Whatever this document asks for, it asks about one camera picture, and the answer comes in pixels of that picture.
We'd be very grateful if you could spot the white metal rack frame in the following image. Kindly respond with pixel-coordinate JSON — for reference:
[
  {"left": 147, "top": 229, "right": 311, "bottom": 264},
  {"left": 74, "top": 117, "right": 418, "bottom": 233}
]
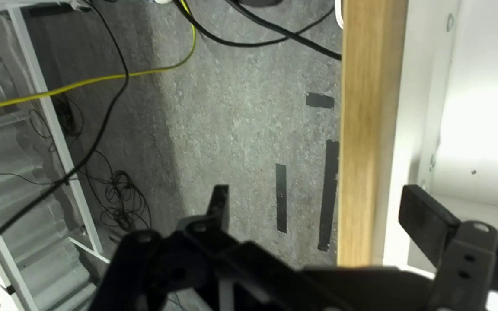
[{"left": 0, "top": 0, "right": 112, "bottom": 311}]

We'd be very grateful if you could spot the yellow cable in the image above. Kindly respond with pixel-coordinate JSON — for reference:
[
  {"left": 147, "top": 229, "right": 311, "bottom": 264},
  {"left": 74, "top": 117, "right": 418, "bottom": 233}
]
[{"left": 0, "top": 0, "right": 199, "bottom": 117}]

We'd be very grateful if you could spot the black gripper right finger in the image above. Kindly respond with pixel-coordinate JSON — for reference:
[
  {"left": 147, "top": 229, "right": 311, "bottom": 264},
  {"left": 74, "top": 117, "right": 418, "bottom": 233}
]
[{"left": 396, "top": 184, "right": 498, "bottom": 311}]

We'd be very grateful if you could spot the long dark floor tape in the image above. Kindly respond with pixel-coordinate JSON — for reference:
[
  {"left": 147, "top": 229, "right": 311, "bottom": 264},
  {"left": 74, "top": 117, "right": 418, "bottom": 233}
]
[{"left": 316, "top": 138, "right": 341, "bottom": 252}]

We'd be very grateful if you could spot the wooden drawer with white interior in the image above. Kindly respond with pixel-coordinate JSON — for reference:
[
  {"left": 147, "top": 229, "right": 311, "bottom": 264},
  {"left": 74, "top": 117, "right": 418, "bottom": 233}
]
[{"left": 335, "top": 0, "right": 498, "bottom": 273}]

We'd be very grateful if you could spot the thin black cable tangle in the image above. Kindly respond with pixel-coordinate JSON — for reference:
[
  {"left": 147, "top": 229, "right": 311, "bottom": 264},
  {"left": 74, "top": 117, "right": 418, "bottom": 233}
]
[{"left": 78, "top": 150, "right": 154, "bottom": 233}]

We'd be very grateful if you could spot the medium grey floor tape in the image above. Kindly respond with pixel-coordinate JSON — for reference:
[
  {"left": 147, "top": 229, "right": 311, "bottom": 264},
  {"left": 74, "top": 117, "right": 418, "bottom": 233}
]
[{"left": 275, "top": 162, "right": 290, "bottom": 235}]

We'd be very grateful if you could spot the thick black cable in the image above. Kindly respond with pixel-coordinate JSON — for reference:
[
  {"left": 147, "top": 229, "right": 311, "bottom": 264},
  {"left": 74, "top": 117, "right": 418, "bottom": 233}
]
[{"left": 169, "top": 0, "right": 344, "bottom": 62}]

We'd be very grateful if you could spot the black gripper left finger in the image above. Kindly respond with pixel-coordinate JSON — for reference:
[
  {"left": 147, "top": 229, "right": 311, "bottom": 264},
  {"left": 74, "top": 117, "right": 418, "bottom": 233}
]
[{"left": 90, "top": 183, "right": 246, "bottom": 311}]

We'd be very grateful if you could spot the small dark floor tape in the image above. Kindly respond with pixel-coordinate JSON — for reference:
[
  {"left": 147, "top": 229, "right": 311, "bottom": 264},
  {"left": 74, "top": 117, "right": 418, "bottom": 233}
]
[{"left": 304, "top": 91, "right": 335, "bottom": 110}]

